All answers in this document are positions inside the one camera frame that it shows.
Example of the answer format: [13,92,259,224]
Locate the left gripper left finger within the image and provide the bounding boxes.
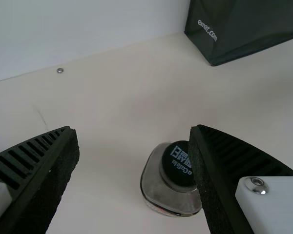
[0,126,81,234]

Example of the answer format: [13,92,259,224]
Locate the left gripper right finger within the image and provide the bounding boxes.
[188,124,293,234]

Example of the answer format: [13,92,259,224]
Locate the dark coffee bottle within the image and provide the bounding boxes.
[140,139,202,217]

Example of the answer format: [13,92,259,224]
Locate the dark grey bag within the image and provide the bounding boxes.
[184,0,293,67]

